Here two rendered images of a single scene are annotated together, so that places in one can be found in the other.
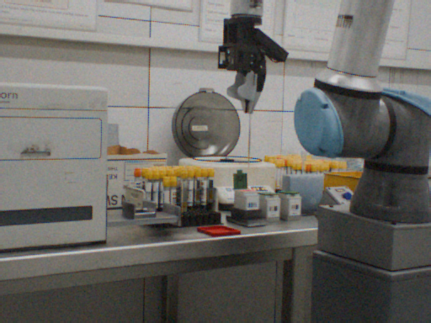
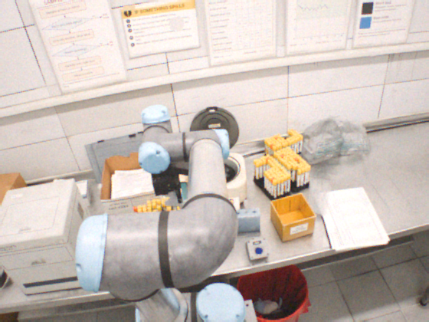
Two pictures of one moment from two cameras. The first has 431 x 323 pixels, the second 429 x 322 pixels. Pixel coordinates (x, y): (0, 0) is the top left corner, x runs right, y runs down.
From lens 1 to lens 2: 1.30 m
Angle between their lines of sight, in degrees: 42
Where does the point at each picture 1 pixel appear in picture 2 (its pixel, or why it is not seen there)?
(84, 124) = (57, 250)
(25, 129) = (27, 256)
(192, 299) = not seen: hidden behind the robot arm
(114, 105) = not seen: hidden behind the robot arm
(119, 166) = (128, 202)
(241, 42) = (159, 176)
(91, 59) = (129, 97)
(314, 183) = (253, 219)
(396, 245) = not seen: outside the picture
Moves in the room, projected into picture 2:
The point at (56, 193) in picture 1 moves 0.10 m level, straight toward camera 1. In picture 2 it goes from (57, 274) to (44, 299)
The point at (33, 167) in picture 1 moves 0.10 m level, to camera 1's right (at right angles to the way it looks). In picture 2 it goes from (40, 267) to (60, 277)
